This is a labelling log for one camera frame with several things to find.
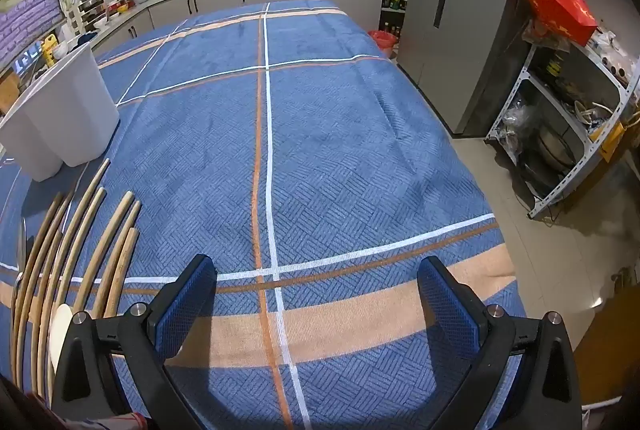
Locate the red striped cloth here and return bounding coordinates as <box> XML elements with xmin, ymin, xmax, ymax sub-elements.
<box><xmin>65</xmin><ymin>412</ymin><xmax>151</xmax><ymax>430</ymax></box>

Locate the metal spoon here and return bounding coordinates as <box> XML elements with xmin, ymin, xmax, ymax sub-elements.
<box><xmin>15</xmin><ymin>216</ymin><xmax>28</xmax><ymax>291</ymax></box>

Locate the metal shelf rack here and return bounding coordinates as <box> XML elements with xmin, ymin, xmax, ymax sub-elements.
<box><xmin>484</xmin><ymin>0</ymin><xmax>640</xmax><ymax>221</ymax></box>

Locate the bunch of wooden chopsticks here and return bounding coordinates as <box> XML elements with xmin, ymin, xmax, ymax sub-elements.
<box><xmin>10</xmin><ymin>158</ymin><xmax>142</xmax><ymax>403</ymax></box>

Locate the wooden cutting board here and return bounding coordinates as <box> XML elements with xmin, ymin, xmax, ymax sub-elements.
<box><xmin>0</xmin><ymin>72</ymin><xmax>23</xmax><ymax>115</ymax></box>

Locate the brown wooden panel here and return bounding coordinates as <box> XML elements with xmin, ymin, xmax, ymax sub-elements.
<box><xmin>575</xmin><ymin>285</ymin><xmax>640</xmax><ymax>406</ymax></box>

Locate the red plastic basin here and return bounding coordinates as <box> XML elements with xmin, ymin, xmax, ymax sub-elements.
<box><xmin>367</xmin><ymin>30</ymin><xmax>399</xmax><ymax>58</ymax></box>

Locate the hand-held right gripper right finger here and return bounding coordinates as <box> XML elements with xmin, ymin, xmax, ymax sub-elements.
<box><xmin>416</xmin><ymin>256</ymin><xmax>583</xmax><ymax>430</ymax></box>

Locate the white rice spoon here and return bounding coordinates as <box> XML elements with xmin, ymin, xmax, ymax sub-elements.
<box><xmin>47</xmin><ymin>303</ymin><xmax>75</xmax><ymax>373</ymax></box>

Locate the white two-compartment utensil holder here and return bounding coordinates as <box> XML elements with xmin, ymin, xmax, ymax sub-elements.
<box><xmin>0</xmin><ymin>42</ymin><xmax>121</xmax><ymax>183</ymax></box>

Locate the blue plaid tablecloth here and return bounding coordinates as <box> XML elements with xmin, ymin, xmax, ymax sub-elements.
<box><xmin>0</xmin><ymin>0</ymin><xmax>526</xmax><ymax>430</ymax></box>

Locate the grey refrigerator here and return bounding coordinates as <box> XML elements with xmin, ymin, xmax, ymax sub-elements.
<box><xmin>395</xmin><ymin>0</ymin><xmax>576</xmax><ymax>141</ymax></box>

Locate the wall poster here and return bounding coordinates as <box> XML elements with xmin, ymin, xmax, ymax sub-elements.
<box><xmin>0</xmin><ymin>0</ymin><xmax>66</xmax><ymax>75</ymax></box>

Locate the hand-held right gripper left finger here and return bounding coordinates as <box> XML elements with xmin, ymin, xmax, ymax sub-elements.
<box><xmin>51</xmin><ymin>254</ymin><xmax>218</xmax><ymax>430</ymax></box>

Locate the red gift bag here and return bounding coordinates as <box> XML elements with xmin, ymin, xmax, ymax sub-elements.
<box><xmin>521</xmin><ymin>0</ymin><xmax>598</xmax><ymax>46</ymax></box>

